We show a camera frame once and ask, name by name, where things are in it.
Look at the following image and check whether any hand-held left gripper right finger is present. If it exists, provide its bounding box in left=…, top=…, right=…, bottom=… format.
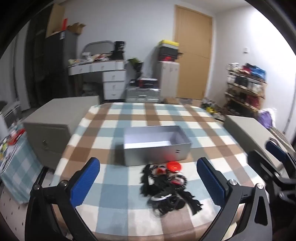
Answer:
left=196, top=157, right=272, bottom=241

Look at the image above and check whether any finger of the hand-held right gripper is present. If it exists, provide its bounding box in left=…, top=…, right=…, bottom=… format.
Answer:
left=265, top=138, right=296, bottom=172
left=247, top=150, right=281, bottom=183

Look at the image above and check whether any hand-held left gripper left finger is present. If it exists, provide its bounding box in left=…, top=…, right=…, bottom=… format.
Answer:
left=25, top=157, right=101, bottom=241

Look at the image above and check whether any red round badge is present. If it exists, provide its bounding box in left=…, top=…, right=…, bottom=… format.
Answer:
left=167, top=161, right=183, bottom=173

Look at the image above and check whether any black ridged hair claw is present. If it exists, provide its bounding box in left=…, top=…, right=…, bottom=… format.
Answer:
left=153, top=178, right=176, bottom=195

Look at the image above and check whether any black smooth hair claw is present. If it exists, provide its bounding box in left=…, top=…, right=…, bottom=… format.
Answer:
left=148, top=192, right=185, bottom=217

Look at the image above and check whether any silver rectangular box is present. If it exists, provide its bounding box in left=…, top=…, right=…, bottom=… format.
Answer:
left=122, top=125, right=193, bottom=167

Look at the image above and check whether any wicker basket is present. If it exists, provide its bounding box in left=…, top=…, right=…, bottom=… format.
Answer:
left=269, top=126, right=289, bottom=145

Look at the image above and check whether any purple plastic bag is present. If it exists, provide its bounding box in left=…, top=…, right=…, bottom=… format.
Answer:
left=257, top=108, right=278, bottom=129

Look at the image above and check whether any checkered blanket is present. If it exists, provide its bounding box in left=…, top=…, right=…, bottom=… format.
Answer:
left=50, top=102, right=255, bottom=234

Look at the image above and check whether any small grey cabinet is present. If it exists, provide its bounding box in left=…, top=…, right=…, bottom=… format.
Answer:
left=223, top=115, right=278, bottom=158

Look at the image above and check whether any large grey cabinet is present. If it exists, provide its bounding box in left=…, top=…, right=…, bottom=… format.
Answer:
left=22, top=95, right=100, bottom=171

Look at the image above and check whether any wooden shoe rack with shoes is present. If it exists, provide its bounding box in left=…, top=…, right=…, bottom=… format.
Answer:
left=225, top=62, right=266, bottom=112

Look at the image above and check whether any heap of floor shoes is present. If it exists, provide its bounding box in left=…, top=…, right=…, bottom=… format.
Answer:
left=200, top=98, right=226, bottom=121

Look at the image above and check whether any white perforated board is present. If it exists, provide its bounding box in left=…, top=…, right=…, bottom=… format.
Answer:
left=0, top=185, right=70, bottom=241

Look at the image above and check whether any red tray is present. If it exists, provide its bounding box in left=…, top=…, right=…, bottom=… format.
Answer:
left=9, top=128, right=26, bottom=145

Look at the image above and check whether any grey clothes heap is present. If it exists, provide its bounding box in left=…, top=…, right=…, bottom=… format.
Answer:
left=83, top=82, right=102, bottom=96

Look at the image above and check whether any white grey appliance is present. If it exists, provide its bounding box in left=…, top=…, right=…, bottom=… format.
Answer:
left=0, top=101, right=22, bottom=129

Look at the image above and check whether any silver ribbed suitcase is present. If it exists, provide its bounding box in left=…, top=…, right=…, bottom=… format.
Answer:
left=126, top=88, right=160, bottom=103

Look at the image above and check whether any white dressing desk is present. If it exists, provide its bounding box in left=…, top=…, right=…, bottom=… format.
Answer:
left=68, top=60, right=127, bottom=100

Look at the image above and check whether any white upright suitcase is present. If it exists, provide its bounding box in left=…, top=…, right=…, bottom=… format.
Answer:
left=155, top=61, right=180, bottom=99

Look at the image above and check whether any black red flat box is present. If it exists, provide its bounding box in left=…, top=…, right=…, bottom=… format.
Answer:
left=139, top=78, right=158, bottom=89

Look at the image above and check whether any dark wardrobe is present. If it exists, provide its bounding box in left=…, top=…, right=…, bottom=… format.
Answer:
left=25, top=30, right=78, bottom=109

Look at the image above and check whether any pile of desk clutter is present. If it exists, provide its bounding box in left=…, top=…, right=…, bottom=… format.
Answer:
left=68, top=53, right=114, bottom=66

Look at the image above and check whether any wooden door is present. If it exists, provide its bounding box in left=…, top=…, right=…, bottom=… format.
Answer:
left=173, top=5, right=213, bottom=100

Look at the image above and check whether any black wrapped bouquet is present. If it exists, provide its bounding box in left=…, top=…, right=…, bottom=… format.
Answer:
left=128, top=57, right=144, bottom=80

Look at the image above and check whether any grey arched mirror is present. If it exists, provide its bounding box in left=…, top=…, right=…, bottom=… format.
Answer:
left=81, top=40, right=114, bottom=58

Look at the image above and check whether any black bag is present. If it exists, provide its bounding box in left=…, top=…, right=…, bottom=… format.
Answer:
left=111, top=41, right=126, bottom=60

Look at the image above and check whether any yellow shoe box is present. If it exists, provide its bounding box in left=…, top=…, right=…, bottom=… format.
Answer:
left=158, top=40, right=179, bottom=48

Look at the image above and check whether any open cardboard box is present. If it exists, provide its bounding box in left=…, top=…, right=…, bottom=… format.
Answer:
left=67, top=23, right=86, bottom=35

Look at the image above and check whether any tall cardboard box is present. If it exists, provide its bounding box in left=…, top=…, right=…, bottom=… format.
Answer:
left=45, top=3, right=66, bottom=39

